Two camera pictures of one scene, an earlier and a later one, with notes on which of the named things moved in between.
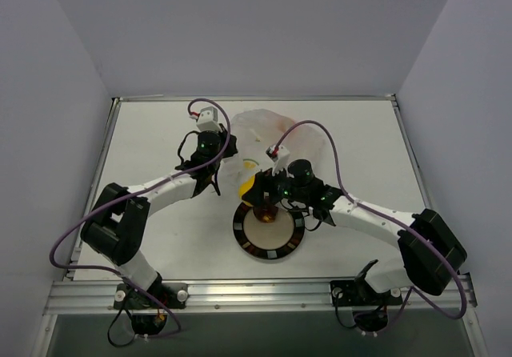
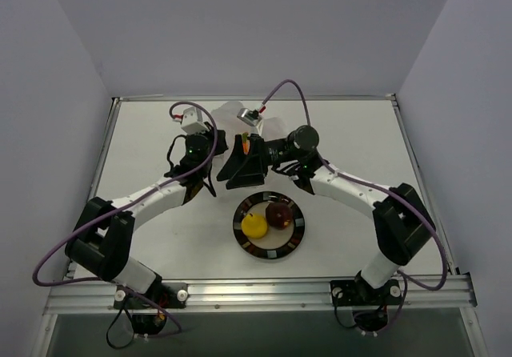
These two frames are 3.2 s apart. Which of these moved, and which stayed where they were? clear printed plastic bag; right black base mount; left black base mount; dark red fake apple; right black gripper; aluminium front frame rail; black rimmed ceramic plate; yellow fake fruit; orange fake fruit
Moved: orange fake fruit; yellow fake fruit; dark red fake apple; right black gripper; clear printed plastic bag
Stayed: aluminium front frame rail; right black base mount; black rimmed ceramic plate; left black base mount
